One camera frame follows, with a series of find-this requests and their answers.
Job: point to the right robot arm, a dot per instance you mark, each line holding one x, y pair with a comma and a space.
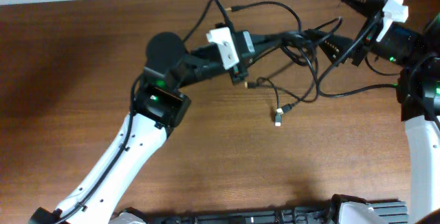
417, 88

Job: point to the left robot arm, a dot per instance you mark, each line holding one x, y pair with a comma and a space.
157, 107

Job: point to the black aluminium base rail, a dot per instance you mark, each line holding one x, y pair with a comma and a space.
339, 209

